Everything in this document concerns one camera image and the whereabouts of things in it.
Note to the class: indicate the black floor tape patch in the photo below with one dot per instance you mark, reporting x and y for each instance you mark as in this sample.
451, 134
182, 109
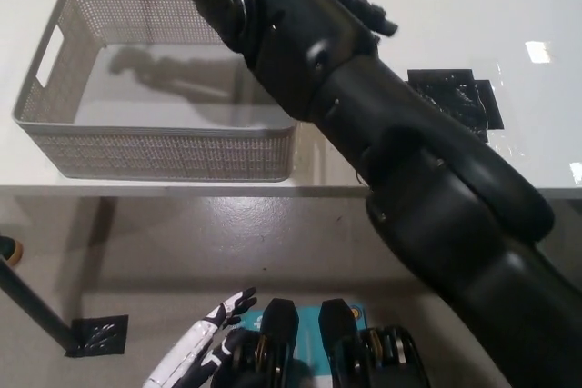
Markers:
104, 335

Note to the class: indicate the black tape patch on table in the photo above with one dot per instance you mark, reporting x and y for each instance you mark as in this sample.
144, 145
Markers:
454, 88

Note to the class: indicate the black robot legs with teal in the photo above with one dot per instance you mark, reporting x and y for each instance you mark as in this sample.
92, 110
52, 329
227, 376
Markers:
336, 329

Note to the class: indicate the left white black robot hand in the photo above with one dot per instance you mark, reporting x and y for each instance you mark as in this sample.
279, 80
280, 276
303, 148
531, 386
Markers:
186, 351

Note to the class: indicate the black metal table leg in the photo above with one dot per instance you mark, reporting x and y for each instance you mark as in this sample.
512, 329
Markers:
32, 299

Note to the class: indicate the black tan shoe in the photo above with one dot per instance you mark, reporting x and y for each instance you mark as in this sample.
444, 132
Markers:
10, 249

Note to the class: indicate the grey perforated rectangular basket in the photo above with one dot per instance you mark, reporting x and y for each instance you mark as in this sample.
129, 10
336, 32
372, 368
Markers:
159, 152

